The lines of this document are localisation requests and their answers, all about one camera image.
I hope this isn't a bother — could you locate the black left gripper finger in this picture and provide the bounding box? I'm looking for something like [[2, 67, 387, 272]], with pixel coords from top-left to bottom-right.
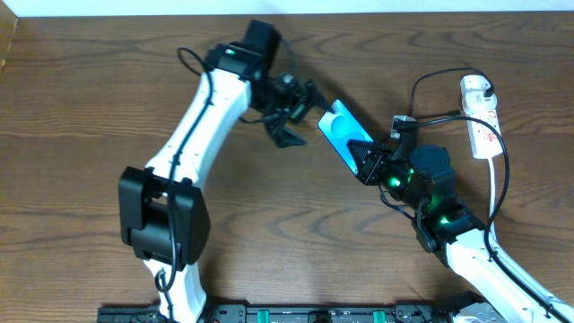
[[265, 118, 307, 148], [307, 80, 334, 113]]

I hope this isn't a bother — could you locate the blue Galaxy smartphone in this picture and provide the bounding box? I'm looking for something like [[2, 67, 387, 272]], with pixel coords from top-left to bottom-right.
[[317, 100, 372, 175]]

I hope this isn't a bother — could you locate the black USB charging cable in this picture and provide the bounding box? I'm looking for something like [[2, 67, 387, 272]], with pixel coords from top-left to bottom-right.
[[408, 66, 495, 121]]

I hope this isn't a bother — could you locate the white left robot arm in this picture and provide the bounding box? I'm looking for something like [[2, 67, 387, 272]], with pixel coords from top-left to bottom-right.
[[118, 20, 330, 322]]

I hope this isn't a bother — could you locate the white USB charger adapter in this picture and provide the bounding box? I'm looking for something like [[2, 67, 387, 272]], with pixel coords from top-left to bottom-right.
[[460, 74, 498, 114]]

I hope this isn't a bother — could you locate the white power strip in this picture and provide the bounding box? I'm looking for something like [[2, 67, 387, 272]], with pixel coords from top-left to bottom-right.
[[460, 74, 506, 160]]

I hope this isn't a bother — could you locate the white power strip cord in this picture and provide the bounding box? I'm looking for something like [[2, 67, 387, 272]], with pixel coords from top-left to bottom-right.
[[487, 156, 499, 241]]

